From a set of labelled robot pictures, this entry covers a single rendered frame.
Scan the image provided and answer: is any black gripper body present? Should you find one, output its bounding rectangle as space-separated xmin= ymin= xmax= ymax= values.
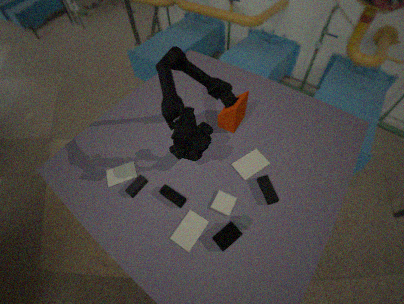
xmin=169 ymin=122 xmax=213 ymax=159

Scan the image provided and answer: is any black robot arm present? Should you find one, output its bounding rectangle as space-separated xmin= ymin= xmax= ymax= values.
xmin=155 ymin=46 xmax=239 ymax=154

